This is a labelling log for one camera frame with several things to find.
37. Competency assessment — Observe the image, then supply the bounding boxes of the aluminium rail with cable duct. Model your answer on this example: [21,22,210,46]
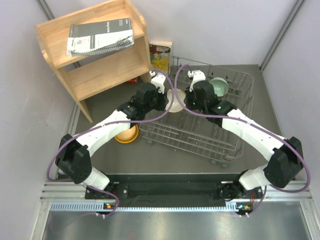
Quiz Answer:
[40,181,312,213]

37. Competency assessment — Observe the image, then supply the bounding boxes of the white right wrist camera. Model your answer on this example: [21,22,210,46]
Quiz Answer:
[187,70,206,92]

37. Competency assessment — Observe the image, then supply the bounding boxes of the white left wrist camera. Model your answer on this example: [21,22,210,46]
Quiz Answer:
[149,71,166,94]

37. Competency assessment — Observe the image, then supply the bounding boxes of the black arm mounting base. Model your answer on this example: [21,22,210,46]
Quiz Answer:
[85,173,263,208]

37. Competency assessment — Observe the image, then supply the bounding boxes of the grey spiral-bound manual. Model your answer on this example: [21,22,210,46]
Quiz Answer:
[66,17,134,57]

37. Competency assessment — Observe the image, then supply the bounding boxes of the colourful paperback book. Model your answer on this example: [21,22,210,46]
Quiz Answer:
[149,41,173,74]

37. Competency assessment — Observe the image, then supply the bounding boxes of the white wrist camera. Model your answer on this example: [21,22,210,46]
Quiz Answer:
[149,71,166,94]
[187,70,206,92]

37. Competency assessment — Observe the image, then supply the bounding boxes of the black-white striped bowl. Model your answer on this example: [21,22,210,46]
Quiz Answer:
[165,89,186,113]

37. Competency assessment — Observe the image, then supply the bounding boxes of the beige bird-pattern bowl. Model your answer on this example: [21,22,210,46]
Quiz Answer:
[115,126,136,141]

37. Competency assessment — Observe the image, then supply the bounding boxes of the grey wire dish rack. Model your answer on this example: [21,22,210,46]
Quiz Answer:
[139,56,254,168]

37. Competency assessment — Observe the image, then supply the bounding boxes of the wooden two-tier shelf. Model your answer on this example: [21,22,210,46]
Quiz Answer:
[34,0,152,122]

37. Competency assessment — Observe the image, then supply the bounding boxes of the pale green ceramic bowl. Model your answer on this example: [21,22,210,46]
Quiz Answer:
[209,77,229,98]

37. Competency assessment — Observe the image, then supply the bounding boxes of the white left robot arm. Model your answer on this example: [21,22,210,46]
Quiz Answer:
[54,82,168,199]

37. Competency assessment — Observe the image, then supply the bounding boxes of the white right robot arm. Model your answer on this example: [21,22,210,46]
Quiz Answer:
[184,79,307,198]

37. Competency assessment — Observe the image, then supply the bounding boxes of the small red object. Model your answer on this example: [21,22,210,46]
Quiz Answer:
[126,77,138,84]

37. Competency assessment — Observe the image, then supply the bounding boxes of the yellow plastic bowl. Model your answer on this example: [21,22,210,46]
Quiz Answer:
[114,125,139,144]

